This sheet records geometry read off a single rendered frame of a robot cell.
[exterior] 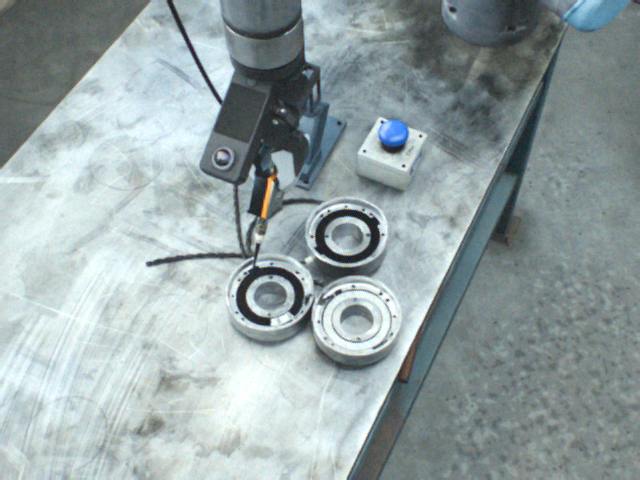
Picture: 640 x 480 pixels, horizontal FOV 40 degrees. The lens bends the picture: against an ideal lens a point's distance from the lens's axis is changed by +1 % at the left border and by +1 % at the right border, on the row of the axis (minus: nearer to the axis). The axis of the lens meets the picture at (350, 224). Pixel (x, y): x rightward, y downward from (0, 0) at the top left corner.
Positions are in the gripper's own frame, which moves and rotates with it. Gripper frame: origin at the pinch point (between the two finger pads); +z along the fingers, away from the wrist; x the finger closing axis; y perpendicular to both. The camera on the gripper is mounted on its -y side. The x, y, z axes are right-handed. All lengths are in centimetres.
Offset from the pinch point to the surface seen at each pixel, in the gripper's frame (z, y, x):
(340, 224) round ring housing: 10.5, 4.6, -6.9
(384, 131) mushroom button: 5.9, 17.2, -7.7
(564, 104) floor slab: 93, 115, -24
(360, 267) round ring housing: 9.7, -0.7, -11.8
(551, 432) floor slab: 93, 25, -45
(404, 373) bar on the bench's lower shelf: 36.7, 0.5, -18.7
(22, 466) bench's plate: 13.2, -36.3, 13.2
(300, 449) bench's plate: 13.2, -23.0, -13.8
